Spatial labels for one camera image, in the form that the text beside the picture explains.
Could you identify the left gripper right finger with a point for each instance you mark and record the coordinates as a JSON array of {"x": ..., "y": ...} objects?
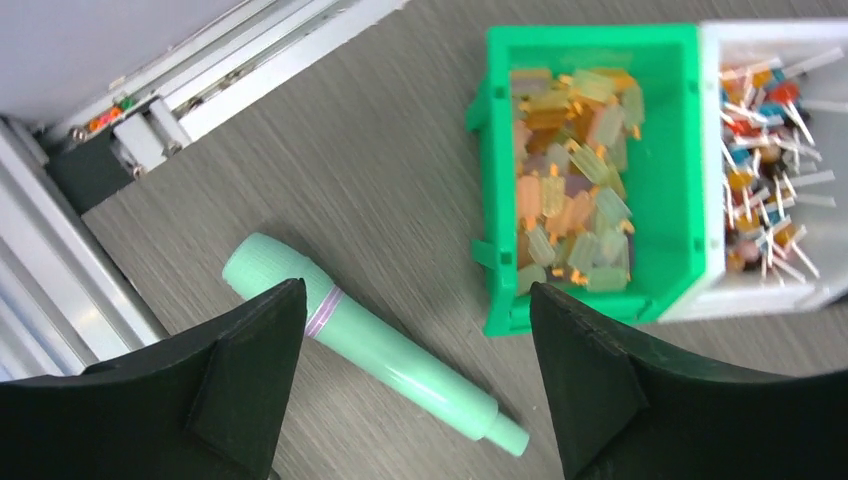
[{"x": 627, "y": 405}]

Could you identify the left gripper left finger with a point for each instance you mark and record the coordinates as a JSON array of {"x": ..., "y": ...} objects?
[{"x": 207, "y": 403}]

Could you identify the green bin with candies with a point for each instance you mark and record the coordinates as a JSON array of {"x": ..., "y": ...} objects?
[{"x": 664, "y": 179}]

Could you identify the white bin with wrapped candies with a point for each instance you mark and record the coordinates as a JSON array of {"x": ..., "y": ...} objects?
[{"x": 774, "y": 165}]

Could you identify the mint green pen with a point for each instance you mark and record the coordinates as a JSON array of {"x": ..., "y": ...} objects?
[{"x": 343, "y": 325}]

